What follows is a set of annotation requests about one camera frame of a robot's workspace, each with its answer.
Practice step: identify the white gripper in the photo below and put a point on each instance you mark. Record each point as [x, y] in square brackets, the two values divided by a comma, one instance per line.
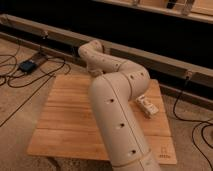
[95, 72]

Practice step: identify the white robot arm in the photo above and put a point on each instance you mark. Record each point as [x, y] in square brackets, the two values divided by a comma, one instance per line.
[116, 82]

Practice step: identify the wooden table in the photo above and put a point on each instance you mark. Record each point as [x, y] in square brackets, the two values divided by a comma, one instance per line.
[67, 128]

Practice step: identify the blue power adapter box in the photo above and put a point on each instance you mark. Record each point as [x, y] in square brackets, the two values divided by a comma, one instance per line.
[27, 66]

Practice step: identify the long wooden rail beam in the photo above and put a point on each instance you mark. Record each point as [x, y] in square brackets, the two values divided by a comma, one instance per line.
[159, 63]

